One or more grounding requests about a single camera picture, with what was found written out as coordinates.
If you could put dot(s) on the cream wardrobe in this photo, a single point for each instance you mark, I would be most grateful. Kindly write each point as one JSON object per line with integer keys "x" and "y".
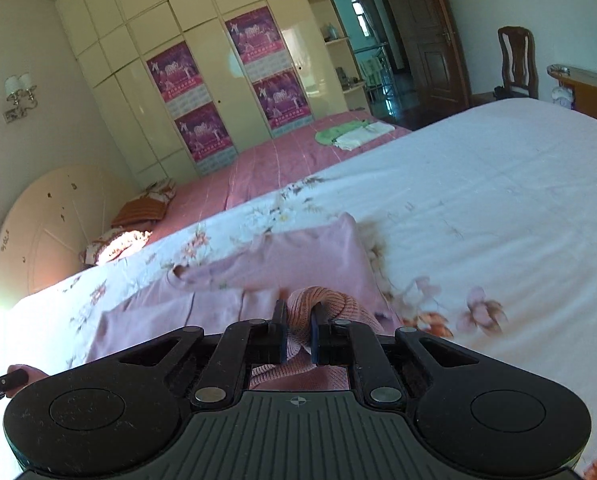
{"x": 128, "y": 85}

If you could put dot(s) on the brown wooden door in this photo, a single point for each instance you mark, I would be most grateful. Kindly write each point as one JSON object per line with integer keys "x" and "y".
{"x": 428, "y": 35}

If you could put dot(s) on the cream round headboard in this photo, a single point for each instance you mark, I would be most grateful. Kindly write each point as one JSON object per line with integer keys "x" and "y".
{"x": 43, "y": 230}

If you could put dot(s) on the purple wall poster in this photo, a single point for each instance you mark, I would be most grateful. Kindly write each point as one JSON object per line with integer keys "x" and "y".
{"x": 281, "y": 97}
{"x": 176, "y": 72}
{"x": 256, "y": 37}
{"x": 203, "y": 132}

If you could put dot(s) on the floral patterned pillow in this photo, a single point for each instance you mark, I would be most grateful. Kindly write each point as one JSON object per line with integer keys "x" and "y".
{"x": 103, "y": 250}

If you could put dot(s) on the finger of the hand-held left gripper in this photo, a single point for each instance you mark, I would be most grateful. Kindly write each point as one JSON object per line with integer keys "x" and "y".
{"x": 3, "y": 382}

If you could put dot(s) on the wall lamp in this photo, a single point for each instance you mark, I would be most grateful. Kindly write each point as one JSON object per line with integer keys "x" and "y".
{"x": 21, "y": 90}

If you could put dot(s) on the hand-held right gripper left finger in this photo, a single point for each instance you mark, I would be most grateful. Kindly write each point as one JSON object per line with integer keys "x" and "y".
{"x": 280, "y": 342}

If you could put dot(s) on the small glass bottle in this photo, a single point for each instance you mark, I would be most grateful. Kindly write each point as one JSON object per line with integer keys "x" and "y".
{"x": 333, "y": 31}

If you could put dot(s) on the wooden bed footboard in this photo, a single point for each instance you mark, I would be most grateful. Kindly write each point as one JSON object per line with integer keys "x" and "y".
{"x": 593, "y": 95}

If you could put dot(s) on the white folded cloth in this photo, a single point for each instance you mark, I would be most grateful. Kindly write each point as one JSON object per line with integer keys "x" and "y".
{"x": 351, "y": 141}

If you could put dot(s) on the white rounded object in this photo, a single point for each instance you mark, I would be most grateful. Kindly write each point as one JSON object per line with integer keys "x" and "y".
{"x": 562, "y": 96}

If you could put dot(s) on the orange striped pillow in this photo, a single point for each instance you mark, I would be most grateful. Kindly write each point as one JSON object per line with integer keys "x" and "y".
{"x": 141, "y": 210}

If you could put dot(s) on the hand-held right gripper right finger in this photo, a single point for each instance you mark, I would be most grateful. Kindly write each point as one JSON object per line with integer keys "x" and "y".
{"x": 317, "y": 345}

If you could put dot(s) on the pink sweater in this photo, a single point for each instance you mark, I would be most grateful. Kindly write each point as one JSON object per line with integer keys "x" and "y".
{"x": 318, "y": 260}

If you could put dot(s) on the green folded cloth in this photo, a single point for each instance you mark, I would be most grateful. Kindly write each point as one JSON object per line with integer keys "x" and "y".
{"x": 333, "y": 134}

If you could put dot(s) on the dark wooden chair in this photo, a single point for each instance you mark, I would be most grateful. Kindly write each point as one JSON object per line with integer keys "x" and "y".
{"x": 508, "y": 60}

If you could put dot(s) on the pink checked bed sheet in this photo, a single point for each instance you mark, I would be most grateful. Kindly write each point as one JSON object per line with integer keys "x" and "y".
{"x": 278, "y": 160}

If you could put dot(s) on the floral white bed sheet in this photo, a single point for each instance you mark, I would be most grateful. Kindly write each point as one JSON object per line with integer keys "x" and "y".
{"x": 478, "y": 185}

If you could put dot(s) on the metal stair railing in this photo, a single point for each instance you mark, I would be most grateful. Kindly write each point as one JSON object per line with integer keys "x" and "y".
{"x": 373, "y": 72}

